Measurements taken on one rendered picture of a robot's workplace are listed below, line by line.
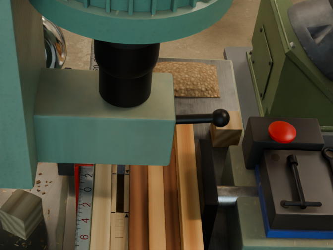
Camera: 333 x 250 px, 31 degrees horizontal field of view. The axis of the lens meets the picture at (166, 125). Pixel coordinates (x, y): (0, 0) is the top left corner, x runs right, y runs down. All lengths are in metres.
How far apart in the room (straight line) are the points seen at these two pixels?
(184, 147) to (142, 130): 0.11
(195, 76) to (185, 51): 1.52
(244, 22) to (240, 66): 1.11
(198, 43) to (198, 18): 1.96
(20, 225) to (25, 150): 0.24
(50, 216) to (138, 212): 0.21
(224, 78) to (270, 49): 0.43
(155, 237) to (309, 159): 0.18
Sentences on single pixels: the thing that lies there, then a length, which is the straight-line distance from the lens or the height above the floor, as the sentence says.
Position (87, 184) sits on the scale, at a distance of 0.67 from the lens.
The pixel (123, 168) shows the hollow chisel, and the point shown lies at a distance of 0.67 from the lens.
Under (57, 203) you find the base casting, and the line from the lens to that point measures 0.85.
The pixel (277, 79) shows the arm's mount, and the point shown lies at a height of 0.69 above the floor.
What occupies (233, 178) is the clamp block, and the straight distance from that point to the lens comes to 0.68.
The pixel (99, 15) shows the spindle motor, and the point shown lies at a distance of 0.44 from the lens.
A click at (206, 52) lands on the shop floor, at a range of 2.38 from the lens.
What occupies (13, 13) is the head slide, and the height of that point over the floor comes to 1.21.
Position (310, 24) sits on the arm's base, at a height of 0.76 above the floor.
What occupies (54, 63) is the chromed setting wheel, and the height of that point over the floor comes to 1.01.
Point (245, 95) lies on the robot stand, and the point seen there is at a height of 0.55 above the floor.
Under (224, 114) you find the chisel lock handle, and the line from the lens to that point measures 0.62.
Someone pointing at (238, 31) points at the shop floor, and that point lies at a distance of 2.52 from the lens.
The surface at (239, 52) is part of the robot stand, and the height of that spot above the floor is 0.55.
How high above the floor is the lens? 1.48
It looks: 46 degrees down
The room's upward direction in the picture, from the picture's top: 7 degrees clockwise
